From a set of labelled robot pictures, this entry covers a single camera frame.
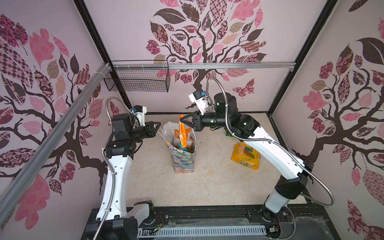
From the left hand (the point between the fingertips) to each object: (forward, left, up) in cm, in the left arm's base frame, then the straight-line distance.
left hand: (161, 125), depth 70 cm
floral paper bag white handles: (-11, -11, -16) cm, 22 cm away
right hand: (-5, -11, +11) cm, 17 cm away
